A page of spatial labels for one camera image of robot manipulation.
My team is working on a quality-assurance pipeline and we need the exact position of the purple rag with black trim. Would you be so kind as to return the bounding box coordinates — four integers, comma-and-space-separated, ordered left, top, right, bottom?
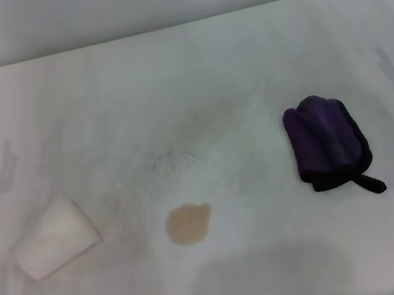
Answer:
278, 85, 388, 208

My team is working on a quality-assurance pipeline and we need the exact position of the white paper cup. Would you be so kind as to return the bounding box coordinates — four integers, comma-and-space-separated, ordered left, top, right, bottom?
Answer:
4, 189, 109, 285

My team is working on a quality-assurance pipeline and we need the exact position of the brown water stain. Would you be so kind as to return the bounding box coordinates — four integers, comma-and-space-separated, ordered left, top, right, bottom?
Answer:
161, 199, 217, 251

